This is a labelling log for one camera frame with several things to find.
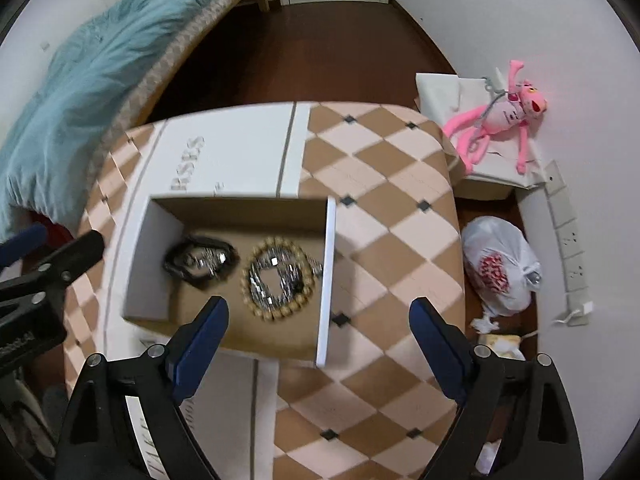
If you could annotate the cardboard box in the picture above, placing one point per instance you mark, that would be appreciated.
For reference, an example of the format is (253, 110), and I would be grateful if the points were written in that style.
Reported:
(280, 332)

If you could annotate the white power strip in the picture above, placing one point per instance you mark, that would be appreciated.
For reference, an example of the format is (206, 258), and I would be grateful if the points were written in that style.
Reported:
(567, 230)

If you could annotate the checkered printed tablecloth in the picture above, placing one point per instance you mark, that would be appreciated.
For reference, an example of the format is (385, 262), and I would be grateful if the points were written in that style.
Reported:
(390, 210)

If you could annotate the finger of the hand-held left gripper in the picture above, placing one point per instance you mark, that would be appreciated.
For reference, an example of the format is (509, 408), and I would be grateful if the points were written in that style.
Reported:
(65, 262)
(20, 245)

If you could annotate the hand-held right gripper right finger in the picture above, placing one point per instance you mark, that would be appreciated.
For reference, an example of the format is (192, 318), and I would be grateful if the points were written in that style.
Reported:
(440, 345)

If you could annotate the white plastic bag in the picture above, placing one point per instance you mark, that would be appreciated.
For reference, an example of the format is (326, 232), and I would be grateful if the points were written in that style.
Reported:
(495, 245)

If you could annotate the black wristband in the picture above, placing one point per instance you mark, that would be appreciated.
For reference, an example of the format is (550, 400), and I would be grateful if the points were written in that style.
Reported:
(172, 262)

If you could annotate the pink plush toy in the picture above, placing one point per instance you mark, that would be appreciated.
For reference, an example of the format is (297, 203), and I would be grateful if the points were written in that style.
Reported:
(500, 115)

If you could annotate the small beige packet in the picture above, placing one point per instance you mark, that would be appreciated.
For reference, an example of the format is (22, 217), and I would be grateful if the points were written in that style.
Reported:
(502, 344)

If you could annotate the small brown carton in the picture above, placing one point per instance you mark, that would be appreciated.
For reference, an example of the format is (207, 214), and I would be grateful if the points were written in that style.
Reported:
(480, 190)

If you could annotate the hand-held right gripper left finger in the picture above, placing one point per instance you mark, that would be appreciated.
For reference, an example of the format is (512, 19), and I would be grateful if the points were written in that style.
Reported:
(197, 350)

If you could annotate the crumpled white tissue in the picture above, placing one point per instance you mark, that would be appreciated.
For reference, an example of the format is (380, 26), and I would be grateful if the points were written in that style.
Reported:
(484, 322)

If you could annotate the bed with patterned sheet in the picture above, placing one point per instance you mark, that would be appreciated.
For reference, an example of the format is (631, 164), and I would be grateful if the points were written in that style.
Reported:
(165, 62)

